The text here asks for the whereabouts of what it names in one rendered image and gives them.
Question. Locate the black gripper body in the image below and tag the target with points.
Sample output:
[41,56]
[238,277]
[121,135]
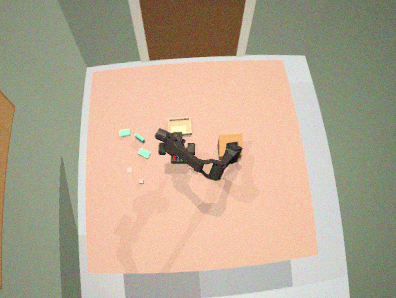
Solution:
[190,147]

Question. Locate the teal rectangular block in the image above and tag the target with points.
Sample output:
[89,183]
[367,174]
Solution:
[144,153]
[139,137]

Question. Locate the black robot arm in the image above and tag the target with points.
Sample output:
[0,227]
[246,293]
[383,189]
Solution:
[173,145]

